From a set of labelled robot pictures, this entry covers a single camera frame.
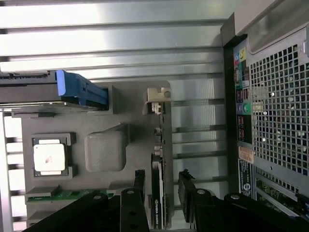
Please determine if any green RAM stick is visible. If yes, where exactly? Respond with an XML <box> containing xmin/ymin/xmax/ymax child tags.
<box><xmin>27</xmin><ymin>189</ymin><xmax>116</xmax><ymax>202</ymax></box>

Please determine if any grey open PC case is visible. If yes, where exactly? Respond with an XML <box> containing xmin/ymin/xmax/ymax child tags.
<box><xmin>221</xmin><ymin>0</ymin><xmax>309</xmax><ymax>219</ymax></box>

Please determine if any grey plastic parts rack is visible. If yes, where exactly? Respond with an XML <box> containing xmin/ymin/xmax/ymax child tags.
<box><xmin>12</xmin><ymin>81</ymin><xmax>174</xmax><ymax>232</ymax></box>

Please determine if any silver CPU chip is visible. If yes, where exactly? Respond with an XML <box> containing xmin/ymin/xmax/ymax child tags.
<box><xmin>32</xmin><ymin>138</ymin><xmax>68</xmax><ymax>176</ymax></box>

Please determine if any hard disk blue carrier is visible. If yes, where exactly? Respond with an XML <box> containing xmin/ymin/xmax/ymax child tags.
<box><xmin>0</xmin><ymin>69</ymin><xmax>110</xmax><ymax>113</ymax></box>

